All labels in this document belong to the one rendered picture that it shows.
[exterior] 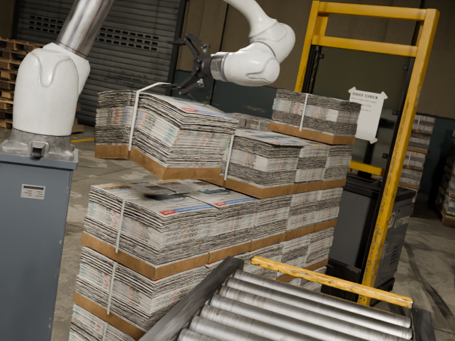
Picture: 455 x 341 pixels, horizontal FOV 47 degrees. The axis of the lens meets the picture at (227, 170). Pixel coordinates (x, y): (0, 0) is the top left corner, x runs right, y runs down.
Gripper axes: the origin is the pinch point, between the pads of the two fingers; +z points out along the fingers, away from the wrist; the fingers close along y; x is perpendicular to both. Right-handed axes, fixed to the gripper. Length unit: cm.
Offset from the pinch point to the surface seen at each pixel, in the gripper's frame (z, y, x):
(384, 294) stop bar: -83, 55, 1
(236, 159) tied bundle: 1, 33, 48
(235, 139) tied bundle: 3, 25, 48
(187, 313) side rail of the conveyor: -59, 56, -50
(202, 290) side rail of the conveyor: -54, 55, -38
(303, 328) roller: -77, 58, -31
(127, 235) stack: 2, 59, -9
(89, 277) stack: 20, 79, -8
